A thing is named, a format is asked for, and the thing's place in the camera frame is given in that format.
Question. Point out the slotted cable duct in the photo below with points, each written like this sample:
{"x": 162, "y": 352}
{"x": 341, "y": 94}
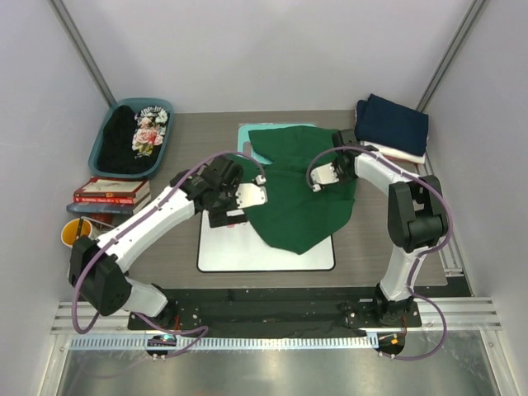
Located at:
{"x": 155, "y": 342}

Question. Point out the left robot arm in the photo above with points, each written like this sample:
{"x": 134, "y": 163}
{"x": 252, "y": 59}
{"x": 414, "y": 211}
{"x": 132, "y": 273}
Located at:
{"x": 98, "y": 270}

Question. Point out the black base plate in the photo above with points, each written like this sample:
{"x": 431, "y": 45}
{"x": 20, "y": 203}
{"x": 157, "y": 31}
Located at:
{"x": 287, "y": 309}

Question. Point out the red top book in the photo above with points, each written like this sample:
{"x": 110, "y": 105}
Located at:
{"x": 108, "y": 187}

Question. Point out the teal folding board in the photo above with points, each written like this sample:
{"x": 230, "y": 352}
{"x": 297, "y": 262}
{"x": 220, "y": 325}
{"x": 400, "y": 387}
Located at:
{"x": 244, "y": 142}

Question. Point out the aluminium frame rail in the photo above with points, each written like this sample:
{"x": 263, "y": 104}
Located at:
{"x": 461, "y": 313}

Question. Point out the teal plastic basket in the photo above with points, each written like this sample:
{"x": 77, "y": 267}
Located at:
{"x": 136, "y": 103}

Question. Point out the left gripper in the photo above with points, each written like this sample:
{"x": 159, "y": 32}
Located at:
{"x": 227, "y": 217}

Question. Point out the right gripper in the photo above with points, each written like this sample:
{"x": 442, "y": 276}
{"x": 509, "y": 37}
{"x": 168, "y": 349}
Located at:
{"x": 340, "y": 166}

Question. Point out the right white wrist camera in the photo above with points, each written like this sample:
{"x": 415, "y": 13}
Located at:
{"x": 324, "y": 175}

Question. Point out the folded navy t-shirt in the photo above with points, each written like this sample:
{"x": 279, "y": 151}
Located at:
{"x": 381, "y": 121}

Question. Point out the folded white t-shirt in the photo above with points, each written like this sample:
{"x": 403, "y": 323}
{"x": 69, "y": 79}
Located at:
{"x": 396, "y": 154}

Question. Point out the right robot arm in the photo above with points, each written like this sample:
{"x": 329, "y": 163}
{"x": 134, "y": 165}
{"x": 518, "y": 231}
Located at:
{"x": 416, "y": 221}

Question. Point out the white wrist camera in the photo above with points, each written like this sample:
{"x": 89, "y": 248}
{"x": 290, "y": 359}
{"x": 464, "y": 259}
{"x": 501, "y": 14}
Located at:
{"x": 324, "y": 175}
{"x": 252, "y": 193}

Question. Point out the orange interior mug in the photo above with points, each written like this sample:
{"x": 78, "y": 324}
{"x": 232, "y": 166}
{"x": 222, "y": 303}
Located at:
{"x": 76, "y": 229}

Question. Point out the red book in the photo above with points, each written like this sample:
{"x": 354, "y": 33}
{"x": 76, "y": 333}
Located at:
{"x": 121, "y": 200}
{"x": 108, "y": 187}

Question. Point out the red middle book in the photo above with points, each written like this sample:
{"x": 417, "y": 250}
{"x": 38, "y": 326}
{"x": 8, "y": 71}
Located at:
{"x": 121, "y": 200}

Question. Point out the green t-shirt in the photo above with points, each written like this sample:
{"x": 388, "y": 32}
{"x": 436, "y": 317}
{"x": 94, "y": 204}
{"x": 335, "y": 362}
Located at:
{"x": 295, "y": 218}

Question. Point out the white dry-erase board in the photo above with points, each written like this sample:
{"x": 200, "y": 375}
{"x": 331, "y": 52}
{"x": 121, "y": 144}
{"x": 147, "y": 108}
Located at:
{"x": 238, "y": 248}

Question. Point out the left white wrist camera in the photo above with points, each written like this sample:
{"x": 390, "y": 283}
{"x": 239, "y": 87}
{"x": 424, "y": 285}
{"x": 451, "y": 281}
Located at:
{"x": 252, "y": 193}

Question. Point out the black floral t-shirt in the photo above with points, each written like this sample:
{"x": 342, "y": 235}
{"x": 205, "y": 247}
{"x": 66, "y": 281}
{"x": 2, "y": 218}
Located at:
{"x": 132, "y": 140}

